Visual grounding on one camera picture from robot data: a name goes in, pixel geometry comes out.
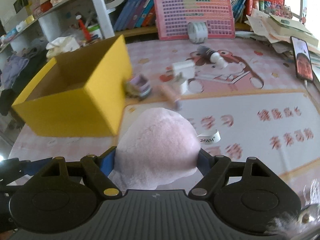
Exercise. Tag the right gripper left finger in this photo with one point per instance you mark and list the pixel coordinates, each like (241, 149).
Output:
(96, 172)

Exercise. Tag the crumpled white bag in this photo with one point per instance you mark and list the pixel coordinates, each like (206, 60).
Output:
(61, 45)

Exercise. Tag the pile of clothes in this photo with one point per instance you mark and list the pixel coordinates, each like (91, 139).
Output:
(19, 70)

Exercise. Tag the pink plush pig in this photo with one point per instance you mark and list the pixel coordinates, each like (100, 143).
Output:
(160, 147)

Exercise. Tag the large white charger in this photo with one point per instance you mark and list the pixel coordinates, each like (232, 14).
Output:
(186, 68)

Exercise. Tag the smartphone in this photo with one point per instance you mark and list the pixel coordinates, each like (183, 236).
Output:
(302, 59)

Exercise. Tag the pink keyboard learning board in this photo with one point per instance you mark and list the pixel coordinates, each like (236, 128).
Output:
(173, 17)

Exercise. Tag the red book box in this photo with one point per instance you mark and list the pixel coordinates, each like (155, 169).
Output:
(274, 7)

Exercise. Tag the black white bottle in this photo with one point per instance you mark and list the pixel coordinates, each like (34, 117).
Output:
(212, 56)

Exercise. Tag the pink checkered tablecloth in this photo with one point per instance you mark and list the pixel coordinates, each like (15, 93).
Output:
(278, 124)

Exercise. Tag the white shelf unit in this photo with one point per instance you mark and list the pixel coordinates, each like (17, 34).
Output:
(100, 7)

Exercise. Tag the yellow cardboard box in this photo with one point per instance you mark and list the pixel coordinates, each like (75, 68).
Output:
(79, 93)

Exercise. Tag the toy dump truck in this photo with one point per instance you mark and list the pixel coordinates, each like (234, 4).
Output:
(138, 87)

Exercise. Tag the clear tape roll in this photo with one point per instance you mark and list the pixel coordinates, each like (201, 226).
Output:
(197, 32)

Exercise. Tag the small white plug adapter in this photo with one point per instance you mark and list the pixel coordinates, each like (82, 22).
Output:
(181, 85)

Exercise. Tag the row of books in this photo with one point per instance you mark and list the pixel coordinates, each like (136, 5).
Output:
(133, 14)

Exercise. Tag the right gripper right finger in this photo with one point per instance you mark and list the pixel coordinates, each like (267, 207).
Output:
(213, 169)

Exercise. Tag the stack of papers and books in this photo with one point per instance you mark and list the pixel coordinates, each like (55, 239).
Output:
(279, 29)

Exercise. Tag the pink handheld fan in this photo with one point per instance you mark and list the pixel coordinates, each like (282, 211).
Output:
(171, 95)

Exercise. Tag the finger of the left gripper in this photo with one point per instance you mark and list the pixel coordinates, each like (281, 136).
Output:
(13, 169)

